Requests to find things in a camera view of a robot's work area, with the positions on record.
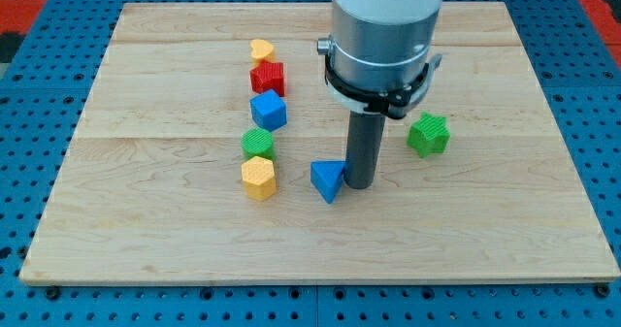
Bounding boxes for green star block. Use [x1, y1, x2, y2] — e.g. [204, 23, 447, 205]
[407, 112, 450, 158]

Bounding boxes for yellow hexagon block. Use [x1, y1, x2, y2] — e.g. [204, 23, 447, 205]
[241, 156, 277, 201]

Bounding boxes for blue triangle block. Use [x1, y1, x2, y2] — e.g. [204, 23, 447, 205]
[310, 160, 345, 204]

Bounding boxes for blue cube block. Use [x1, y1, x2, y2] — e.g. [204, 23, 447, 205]
[249, 89, 287, 131]

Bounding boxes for light wooden board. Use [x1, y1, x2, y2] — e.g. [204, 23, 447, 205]
[20, 2, 620, 286]

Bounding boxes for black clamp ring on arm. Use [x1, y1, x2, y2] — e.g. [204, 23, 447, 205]
[323, 53, 432, 121]

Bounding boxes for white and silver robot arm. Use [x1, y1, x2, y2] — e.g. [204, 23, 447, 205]
[317, 0, 443, 189]

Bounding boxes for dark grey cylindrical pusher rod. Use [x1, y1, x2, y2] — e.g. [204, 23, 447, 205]
[343, 112, 385, 189]

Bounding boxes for yellow heart block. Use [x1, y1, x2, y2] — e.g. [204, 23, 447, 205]
[249, 39, 276, 67]

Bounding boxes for green cylinder block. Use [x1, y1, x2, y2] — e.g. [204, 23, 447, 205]
[241, 128, 276, 160]

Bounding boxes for red star block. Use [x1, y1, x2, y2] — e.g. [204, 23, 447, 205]
[249, 61, 286, 97]

